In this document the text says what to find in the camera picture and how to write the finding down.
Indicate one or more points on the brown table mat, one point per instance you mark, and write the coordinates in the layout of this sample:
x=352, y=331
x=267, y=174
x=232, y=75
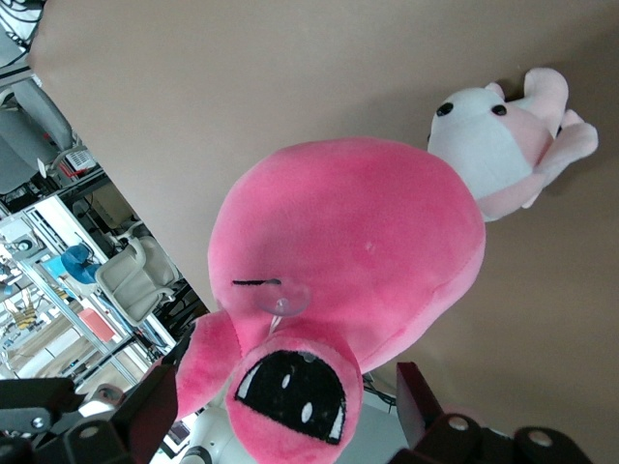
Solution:
x=242, y=72

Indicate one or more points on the pale pink white puppy plush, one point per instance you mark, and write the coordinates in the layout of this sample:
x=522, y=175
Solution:
x=483, y=150

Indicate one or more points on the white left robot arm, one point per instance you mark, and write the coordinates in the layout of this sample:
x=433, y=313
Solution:
x=213, y=435

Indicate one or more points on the blue cloth bundle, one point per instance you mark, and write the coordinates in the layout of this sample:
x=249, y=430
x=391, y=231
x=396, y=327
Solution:
x=77, y=263

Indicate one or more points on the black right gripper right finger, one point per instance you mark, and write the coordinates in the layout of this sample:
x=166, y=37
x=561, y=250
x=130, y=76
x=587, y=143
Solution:
x=435, y=435

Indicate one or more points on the hot pink plush toy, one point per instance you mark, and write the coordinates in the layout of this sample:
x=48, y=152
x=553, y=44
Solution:
x=348, y=232

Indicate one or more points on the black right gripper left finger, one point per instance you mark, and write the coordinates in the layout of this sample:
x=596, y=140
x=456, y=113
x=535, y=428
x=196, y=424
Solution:
x=140, y=425

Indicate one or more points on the grey office chair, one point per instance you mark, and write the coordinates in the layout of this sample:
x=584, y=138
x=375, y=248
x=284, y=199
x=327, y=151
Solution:
x=29, y=121

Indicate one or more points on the white metal shelf rack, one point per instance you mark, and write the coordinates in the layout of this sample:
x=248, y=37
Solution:
x=48, y=212

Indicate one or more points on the red box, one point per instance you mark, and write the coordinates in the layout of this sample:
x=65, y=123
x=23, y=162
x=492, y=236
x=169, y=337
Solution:
x=97, y=325

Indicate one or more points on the beige office chair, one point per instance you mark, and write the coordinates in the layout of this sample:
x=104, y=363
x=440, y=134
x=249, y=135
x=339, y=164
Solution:
x=130, y=280

